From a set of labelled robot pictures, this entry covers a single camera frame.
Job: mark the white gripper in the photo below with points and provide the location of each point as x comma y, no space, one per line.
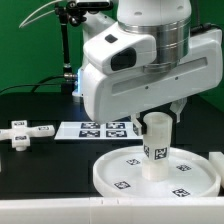
112,97

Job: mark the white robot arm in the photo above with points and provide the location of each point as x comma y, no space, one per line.
168,21

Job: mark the white front rail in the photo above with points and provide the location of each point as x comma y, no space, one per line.
208,210

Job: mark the white round table top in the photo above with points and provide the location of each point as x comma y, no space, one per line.
127,172

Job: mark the white cross-shaped table base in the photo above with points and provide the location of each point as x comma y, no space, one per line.
20,134

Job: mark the white block at right edge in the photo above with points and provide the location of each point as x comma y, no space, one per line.
217,160

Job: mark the white marker tag sheet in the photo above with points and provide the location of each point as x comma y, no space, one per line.
93,131

